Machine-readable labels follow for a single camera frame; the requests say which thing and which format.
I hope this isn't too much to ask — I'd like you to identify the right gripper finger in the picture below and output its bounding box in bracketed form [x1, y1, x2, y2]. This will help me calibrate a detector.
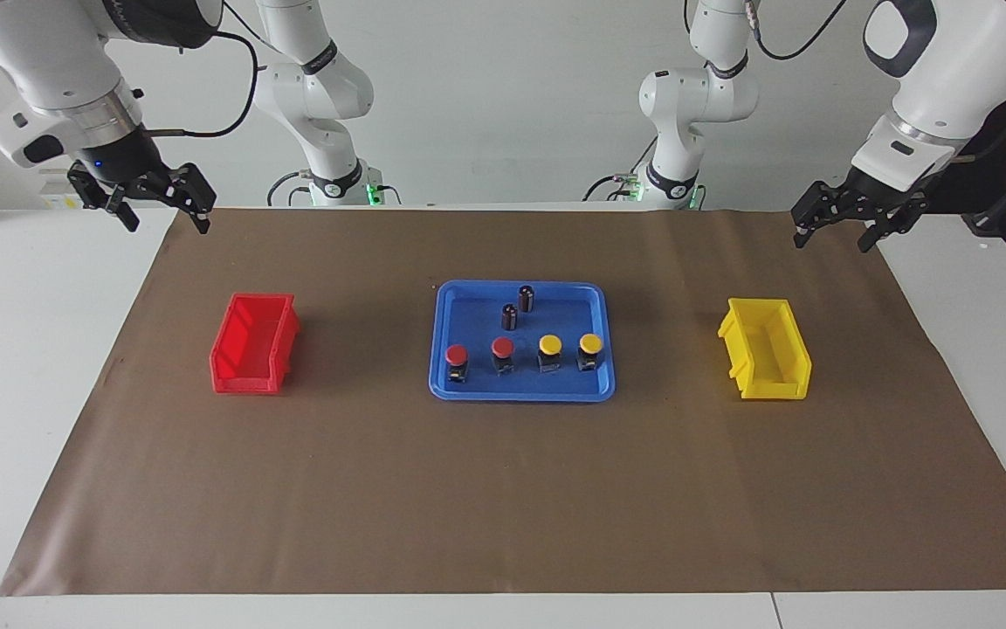
[158, 162, 217, 233]
[67, 162, 139, 232]

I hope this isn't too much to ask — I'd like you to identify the yellow plastic bin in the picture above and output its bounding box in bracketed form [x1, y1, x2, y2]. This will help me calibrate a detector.
[717, 298, 813, 401]

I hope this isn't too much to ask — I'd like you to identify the red plastic bin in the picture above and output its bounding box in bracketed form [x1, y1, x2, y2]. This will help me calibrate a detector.
[210, 293, 301, 396]

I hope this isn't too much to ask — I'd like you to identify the white box with yellow labels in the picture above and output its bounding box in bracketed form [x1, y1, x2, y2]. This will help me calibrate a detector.
[38, 169, 92, 211]

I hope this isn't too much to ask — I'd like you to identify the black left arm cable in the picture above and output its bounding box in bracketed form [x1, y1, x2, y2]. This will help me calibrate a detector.
[752, 0, 849, 62]

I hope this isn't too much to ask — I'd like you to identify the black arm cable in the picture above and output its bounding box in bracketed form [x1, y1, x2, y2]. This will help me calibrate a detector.
[752, 0, 849, 62]
[149, 31, 259, 139]

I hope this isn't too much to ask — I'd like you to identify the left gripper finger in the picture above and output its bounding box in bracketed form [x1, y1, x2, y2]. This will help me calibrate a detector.
[791, 182, 858, 248]
[858, 199, 927, 252]

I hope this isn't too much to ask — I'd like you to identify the black base cable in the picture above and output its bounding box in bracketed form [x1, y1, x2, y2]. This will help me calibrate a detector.
[584, 138, 657, 204]
[265, 170, 314, 208]

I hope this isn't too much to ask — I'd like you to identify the brown paper table mat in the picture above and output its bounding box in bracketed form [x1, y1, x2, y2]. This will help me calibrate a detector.
[0, 207, 1006, 598]

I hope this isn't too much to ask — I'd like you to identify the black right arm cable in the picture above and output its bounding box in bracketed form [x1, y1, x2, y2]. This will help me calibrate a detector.
[149, 31, 259, 139]

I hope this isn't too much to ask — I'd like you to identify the blue plastic tray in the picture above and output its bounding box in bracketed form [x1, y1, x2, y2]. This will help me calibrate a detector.
[429, 280, 617, 403]

